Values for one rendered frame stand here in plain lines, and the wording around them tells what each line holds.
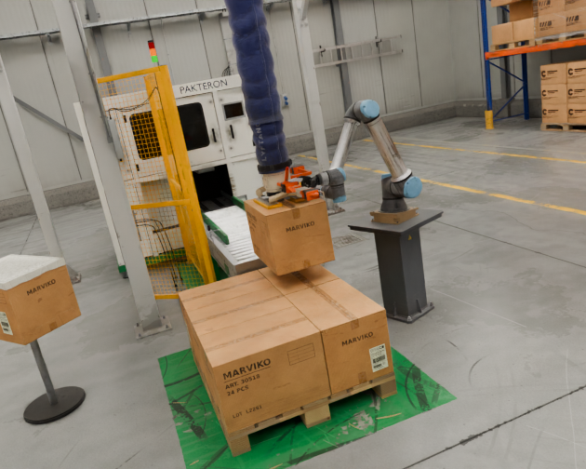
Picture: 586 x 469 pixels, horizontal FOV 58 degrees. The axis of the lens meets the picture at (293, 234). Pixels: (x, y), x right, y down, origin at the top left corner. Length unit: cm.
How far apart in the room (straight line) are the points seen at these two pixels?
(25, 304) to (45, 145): 918
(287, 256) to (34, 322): 157
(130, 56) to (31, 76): 204
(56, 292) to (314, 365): 167
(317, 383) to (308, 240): 91
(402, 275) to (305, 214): 97
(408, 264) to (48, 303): 241
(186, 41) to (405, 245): 965
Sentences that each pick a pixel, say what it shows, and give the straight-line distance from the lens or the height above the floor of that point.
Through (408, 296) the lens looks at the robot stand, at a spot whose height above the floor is 19.
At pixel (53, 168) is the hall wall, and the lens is 1256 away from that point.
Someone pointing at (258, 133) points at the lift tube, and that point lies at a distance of 345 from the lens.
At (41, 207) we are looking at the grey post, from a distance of 661.
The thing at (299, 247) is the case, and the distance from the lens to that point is 337.
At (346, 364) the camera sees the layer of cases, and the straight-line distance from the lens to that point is 304.
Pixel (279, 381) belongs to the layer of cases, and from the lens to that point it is 293.
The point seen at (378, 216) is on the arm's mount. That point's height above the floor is 80.
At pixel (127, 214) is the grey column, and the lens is 447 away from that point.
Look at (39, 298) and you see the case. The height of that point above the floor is 85.
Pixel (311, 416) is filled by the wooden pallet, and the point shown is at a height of 7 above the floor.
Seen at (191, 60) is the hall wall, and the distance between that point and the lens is 1275.
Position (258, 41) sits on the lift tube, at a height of 208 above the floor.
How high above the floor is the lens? 186
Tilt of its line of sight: 16 degrees down
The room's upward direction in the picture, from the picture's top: 10 degrees counter-clockwise
